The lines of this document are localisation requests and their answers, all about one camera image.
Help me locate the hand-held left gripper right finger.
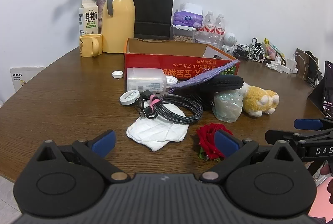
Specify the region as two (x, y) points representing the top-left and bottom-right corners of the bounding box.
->
(199, 130), (297, 184)

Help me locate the yellow plush toy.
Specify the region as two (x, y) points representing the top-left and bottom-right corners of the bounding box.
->
(240, 83), (280, 118)

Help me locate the black paper bag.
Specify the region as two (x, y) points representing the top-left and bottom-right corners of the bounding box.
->
(130, 0), (175, 40)

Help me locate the yellow thermos jug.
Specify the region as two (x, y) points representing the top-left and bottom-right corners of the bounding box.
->
(101, 0), (135, 54)

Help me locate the white cable tangle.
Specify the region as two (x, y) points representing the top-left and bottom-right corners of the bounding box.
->
(248, 46), (267, 61)

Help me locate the yellow snack packet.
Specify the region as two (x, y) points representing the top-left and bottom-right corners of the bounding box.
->
(264, 38), (286, 59)

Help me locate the white paper napkin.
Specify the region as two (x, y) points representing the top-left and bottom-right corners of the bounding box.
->
(126, 106), (189, 152)

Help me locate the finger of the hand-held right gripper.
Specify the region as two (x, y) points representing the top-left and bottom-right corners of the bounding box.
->
(265, 129), (333, 147)
(294, 117), (333, 131)

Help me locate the black cable tangle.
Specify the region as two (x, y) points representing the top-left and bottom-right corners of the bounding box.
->
(233, 43), (251, 60)

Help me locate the black tablet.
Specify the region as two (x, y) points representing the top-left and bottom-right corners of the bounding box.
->
(307, 60), (333, 118)

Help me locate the white carton box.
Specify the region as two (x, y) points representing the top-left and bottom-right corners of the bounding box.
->
(10, 66), (46, 92)

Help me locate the white robot speaker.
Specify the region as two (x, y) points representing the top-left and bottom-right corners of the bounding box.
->
(222, 32), (237, 53)

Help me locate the clear plastic bag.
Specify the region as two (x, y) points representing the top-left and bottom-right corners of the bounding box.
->
(212, 90), (244, 124)

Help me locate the white round charger puck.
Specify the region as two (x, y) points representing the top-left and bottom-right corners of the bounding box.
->
(119, 91), (141, 105)

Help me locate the red artificial rose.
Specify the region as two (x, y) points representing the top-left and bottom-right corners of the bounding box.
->
(196, 123), (234, 162)

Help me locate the pinkish glass vase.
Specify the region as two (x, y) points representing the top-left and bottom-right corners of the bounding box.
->
(95, 0), (108, 35)

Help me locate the yellow mug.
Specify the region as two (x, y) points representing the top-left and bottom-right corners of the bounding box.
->
(79, 34), (103, 57)

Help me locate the pink garment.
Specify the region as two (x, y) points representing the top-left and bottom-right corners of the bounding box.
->
(308, 174), (333, 218)

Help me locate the black zipper pouch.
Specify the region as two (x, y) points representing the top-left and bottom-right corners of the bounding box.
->
(192, 75), (244, 110)

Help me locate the red cardboard box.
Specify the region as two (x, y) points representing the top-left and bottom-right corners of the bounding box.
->
(123, 37), (241, 84)

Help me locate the purple tissue pack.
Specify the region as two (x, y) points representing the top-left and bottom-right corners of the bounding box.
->
(173, 2), (204, 28)

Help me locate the crumpled white paper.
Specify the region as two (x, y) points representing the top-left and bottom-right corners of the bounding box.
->
(265, 56), (285, 73)

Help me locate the clear water bottle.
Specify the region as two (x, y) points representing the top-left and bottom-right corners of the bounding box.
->
(204, 11), (215, 32)
(215, 14), (226, 35)

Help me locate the clear snack container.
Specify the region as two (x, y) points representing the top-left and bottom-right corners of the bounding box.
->
(170, 24), (197, 44)

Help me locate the purple knit pouch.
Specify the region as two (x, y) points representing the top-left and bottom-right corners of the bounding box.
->
(167, 59), (240, 90)

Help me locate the braided cable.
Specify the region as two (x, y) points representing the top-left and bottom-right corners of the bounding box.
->
(135, 93), (204, 125)

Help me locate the brown cardboard stand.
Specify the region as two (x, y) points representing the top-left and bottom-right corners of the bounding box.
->
(295, 48), (323, 87)

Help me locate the translucent plastic container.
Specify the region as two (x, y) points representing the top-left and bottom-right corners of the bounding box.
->
(126, 67), (167, 93)

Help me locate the white charger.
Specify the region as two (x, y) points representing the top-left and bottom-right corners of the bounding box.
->
(282, 58), (298, 74)

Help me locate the white milk carton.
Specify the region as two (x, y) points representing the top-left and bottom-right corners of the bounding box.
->
(79, 0), (99, 37)

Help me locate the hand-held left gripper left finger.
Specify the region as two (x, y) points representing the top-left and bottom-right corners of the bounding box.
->
(35, 130), (130, 184)

